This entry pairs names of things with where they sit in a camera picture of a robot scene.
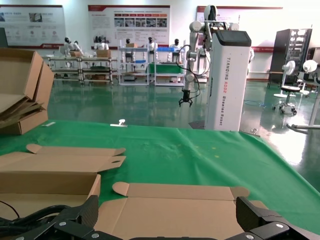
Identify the black background robot gripper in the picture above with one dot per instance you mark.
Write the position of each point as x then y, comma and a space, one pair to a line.
185, 98

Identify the pale wall poster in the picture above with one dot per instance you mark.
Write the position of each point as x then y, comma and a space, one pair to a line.
250, 17

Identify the closed brown cardboard box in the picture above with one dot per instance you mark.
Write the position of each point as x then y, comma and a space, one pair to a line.
32, 125

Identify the metal pipe workbench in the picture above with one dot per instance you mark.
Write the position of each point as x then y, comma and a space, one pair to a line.
82, 67

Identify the black server rack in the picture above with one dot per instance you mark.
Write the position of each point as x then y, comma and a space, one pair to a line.
287, 55

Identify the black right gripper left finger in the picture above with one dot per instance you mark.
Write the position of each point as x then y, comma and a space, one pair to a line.
88, 212

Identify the dark green board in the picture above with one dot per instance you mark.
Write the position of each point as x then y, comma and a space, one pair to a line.
3, 37

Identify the white humanoid robot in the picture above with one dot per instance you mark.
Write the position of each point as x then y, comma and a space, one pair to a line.
68, 46
175, 45
151, 47
100, 45
128, 41

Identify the black wheeled stool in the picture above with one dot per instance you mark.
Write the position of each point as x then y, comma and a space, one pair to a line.
290, 89

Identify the small white strip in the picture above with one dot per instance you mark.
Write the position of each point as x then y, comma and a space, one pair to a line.
48, 123

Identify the white desk frame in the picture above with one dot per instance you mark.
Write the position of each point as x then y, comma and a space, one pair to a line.
315, 120

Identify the small background cardboard box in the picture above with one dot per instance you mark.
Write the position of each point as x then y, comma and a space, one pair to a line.
103, 53
131, 45
75, 54

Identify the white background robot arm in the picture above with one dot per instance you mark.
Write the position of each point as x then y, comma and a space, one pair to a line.
191, 55

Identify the green table cloth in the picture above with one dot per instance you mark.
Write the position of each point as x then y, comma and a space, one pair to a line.
200, 155

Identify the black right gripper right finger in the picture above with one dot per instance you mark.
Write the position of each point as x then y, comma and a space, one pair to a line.
252, 217

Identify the white wall info poster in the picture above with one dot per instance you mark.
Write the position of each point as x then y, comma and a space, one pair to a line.
32, 25

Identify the flattened cardboard sheet stack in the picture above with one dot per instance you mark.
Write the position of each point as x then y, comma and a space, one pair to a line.
20, 110

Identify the red header wall poster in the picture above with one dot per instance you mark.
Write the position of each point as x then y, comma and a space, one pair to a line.
130, 22

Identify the large open cardboard box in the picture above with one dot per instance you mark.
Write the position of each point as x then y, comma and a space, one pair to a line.
37, 75

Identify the open brown cardboard box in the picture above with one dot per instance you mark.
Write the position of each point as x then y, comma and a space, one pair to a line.
175, 212
50, 162

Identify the white shelf rack green panel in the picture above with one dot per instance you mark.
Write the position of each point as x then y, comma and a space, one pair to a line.
167, 68

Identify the white wheeled robot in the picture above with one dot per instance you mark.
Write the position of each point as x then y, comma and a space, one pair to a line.
225, 87

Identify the white standing fan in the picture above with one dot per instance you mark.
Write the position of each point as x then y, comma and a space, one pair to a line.
310, 66
288, 67

